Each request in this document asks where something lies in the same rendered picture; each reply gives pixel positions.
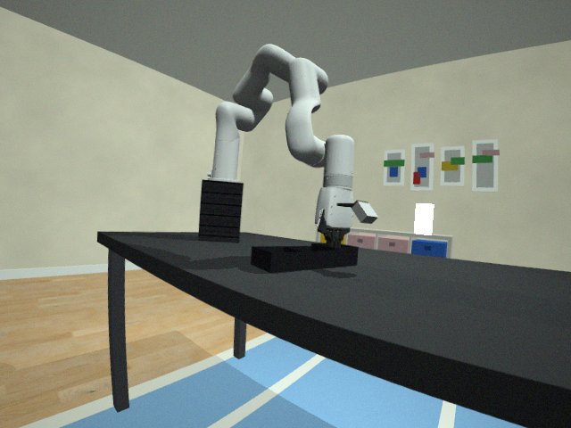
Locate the dark grey rack of bins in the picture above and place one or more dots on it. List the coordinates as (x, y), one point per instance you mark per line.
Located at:
(275, 259)

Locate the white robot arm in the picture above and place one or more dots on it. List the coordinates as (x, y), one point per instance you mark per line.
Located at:
(301, 75)

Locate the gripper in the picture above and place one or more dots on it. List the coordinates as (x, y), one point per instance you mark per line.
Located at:
(341, 217)

